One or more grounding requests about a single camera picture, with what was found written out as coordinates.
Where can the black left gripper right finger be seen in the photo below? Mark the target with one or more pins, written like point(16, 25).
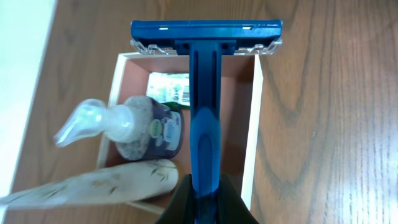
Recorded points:
point(230, 207)

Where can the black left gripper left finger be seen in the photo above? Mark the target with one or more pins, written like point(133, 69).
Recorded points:
point(181, 209)

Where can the white Pantene conditioner tube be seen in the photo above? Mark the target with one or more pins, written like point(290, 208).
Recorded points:
point(127, 182)

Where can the clear blue pump bottle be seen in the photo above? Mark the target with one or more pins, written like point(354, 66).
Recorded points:
point(141, 127)

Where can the green white small packet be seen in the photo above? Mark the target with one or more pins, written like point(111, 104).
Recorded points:
point(169, 88)

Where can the small blue object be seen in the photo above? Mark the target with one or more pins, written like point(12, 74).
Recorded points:
point(206, 42)

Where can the white box pink interior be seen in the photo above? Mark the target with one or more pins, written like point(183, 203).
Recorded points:
point(241, 89)

